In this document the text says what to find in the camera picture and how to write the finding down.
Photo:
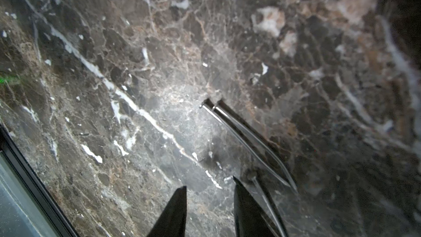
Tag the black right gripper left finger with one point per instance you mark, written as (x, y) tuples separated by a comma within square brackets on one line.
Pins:
[(172, 221)]

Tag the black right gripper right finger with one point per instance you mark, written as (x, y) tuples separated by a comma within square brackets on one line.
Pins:
[(248, 215)]

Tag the steel nail top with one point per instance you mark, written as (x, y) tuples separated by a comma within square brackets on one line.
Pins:
[(253, 176)]

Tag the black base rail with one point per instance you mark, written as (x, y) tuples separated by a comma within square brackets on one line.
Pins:
[(27, 208)]

